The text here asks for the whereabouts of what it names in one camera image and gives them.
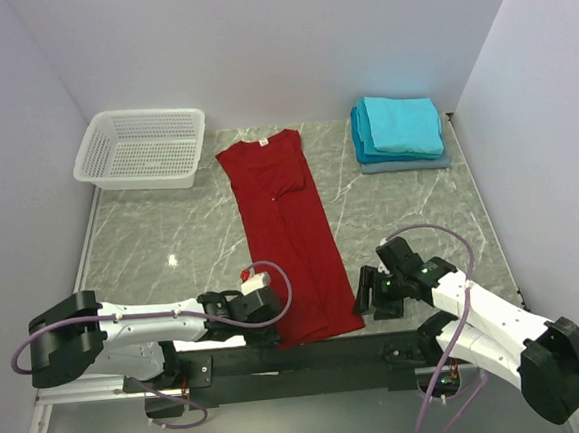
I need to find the red t shirt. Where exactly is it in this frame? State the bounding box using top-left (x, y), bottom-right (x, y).
top-left (217, 129), bottom-right (364, 348)

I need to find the black base beam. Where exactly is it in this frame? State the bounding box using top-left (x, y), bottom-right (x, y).
top-left (119, 325), bottom-right (485, 422)

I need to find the left aluminium rail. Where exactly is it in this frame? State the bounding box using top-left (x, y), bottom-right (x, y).
top-left (11, 189), bottom-right (125, 433)

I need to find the white plastic basket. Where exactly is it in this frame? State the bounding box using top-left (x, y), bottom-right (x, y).
top-left (73, 108), bottom-right (206, 191)

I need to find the dark teal folded shirt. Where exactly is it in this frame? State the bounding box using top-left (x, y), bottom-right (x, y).
top-left (349, 101), bottom-right (445, 167)

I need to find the light turquoise folded shirt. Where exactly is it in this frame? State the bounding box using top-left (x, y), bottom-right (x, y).
top-left (356, 97), bottom-right (445, 160)

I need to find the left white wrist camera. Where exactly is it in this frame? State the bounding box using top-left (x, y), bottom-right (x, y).
top-left (240, 269), bottom-right (271, 295)

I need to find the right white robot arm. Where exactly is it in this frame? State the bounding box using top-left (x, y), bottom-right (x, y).
top-left (353, 237), bottom-right (579, 425)

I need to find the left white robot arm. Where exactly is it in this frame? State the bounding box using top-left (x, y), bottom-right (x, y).
top-left (28, 279), bottom-right (284, 389)

